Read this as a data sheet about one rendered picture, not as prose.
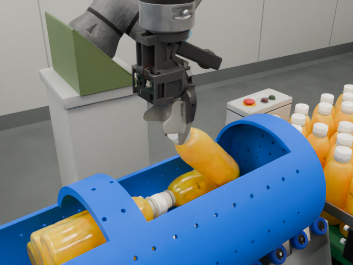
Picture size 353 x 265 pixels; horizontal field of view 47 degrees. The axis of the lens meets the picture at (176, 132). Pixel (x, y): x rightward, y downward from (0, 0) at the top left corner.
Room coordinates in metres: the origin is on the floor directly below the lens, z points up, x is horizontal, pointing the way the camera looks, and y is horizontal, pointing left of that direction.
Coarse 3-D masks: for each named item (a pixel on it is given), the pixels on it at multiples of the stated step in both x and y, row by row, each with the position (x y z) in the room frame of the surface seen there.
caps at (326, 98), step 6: (348, 90) 1.24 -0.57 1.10; (324, 96) 1.17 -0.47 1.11; (330, 96) 1.17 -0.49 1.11; (342, 96) 1.19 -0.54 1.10; (348, 96) 1.17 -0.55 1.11; (330, 102) 1.16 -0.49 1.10; (342, 102) 1.13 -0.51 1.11; (348, 102) 1.13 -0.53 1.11; (342, 108) 1.11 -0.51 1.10; (348, 108) 1.10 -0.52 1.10
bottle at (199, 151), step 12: (192, 132) 0.68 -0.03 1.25; (204, 132) 0.70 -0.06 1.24; (192, 144) 0.66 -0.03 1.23; (204, 144) 0.67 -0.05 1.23; (216, 144) 0.71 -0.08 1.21; (180, 156) 0.68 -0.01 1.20; (192, 156) 0.66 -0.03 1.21; (204, 156) 0.67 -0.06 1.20; (216, 156) 0.69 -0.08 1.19; (228, 156) 0.73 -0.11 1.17; (204, 168) 0.68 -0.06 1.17; (216, 168) 0.69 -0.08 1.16; (228, 168) 0.71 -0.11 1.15; (216, 180) 0.71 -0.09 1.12; (228, 180) 0.71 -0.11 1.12
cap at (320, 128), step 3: (315, 123) 0.99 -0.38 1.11; (318, 123) 0.99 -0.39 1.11; (321, 123) 0.99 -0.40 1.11; (315, 126) 0.97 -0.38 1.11; (318, 126) 0.97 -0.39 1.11; (321, 126) 0.97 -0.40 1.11; (324, 126) 0.97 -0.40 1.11; (327, 126) 0.97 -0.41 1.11; (315, 129) 0.96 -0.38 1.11; (318, 129) 0.96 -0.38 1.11; (321, 129) 0.95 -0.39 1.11; (324, 129) 0.95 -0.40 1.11; (327, 129) 0.96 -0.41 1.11; (315, 132) 0.96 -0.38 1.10; (318, 132) 0.96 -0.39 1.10; (321, 132) 0.95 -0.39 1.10; (324, 132) 0.95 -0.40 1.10
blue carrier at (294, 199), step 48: (240, 144) 0.86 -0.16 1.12; (288, 144) 0.69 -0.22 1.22; (96, 192) 0.51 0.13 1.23; (144, 192) 0.72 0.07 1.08; (240, 192) 0.57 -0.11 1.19; (288, 192) 0.61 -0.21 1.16; (0, 240) 0.54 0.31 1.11; (144, 240) 0.45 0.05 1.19; (192, 240) 0.48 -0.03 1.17; (240, 240) 0.52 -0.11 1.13
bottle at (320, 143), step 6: (312, 132) 0.97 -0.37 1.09; (312, 138) 0.96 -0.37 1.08; (318, 138) 0.96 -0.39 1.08; (324, 138) 0.96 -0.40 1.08; (312, 144) 0.95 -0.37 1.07; (318, 144) 0.95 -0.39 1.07; (324, 144) 0.95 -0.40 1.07; (318, 150) 0.94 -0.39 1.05; (324, 150) 0.94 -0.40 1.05; (318, 156) 0.94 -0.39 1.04; (324, 156) 0.94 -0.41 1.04; (324, 162) 0.94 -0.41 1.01
